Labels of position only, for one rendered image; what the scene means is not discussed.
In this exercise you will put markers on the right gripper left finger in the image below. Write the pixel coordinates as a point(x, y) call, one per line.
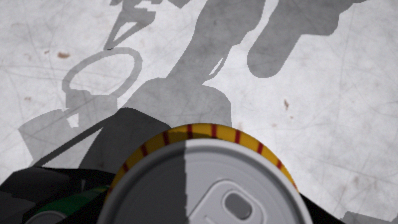
point(89, 213)

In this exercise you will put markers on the orange drink can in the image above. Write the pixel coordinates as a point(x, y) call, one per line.
point(203, 173)

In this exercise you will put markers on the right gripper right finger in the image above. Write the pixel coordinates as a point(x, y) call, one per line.
point(319, 215)

